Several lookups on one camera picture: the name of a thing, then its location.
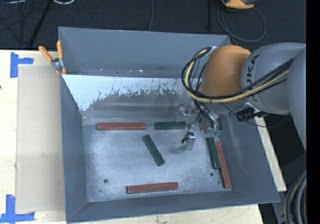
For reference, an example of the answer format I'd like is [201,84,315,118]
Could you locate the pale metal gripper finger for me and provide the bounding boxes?
[178,139,188,154]
[185,133,197,153]

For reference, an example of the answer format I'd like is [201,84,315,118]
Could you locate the dark green flat block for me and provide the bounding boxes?
[154,121,187,131]
[142,134,166,167]
[206,136,222,170]

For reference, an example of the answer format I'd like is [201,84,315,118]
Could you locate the red-brown flat block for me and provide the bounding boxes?
[96,122,147,131]
[215,140,233,189]
[125,181,180,195]

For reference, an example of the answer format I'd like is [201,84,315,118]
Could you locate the grey metal bin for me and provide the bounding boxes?
[57,26,281,224]

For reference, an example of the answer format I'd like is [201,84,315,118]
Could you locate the pale wood flat board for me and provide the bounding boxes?
[15,64,66,215]

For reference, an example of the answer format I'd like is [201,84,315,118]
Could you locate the black cylinder on white bracket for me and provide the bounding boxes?
[235,102,269,122]

